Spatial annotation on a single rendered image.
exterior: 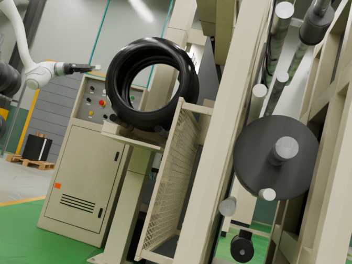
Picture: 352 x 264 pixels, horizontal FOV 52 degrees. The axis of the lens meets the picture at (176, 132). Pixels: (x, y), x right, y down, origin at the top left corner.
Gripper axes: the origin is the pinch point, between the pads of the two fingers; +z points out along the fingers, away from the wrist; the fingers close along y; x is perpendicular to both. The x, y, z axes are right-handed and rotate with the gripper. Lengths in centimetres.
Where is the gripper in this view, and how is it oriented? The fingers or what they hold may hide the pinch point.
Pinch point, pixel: (96, 67)
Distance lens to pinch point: 238.8
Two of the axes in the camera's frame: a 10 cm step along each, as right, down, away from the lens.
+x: -0.1, 9.9, -1.6
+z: 9.9, -0.2, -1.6
